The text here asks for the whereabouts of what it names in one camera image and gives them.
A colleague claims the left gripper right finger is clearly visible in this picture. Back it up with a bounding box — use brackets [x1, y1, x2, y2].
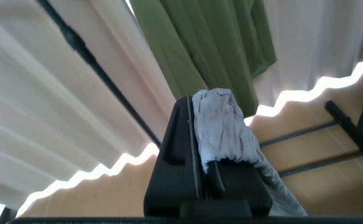
[206, 159, 273, 217]

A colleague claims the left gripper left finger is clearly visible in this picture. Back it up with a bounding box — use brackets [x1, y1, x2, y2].
[144, 95, 206, 218]

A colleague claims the pale grey garment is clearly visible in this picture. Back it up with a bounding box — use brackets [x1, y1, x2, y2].
[191, 88, 308, 217]

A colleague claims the green printed shirt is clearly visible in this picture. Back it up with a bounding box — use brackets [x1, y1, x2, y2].
[128, 0, 277, 118]

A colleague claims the black clothes rack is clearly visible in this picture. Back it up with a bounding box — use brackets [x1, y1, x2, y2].
[37, 0, 363, 179]

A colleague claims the beige curtain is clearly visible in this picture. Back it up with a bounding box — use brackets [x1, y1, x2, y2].
[0, 0, 363, 210]

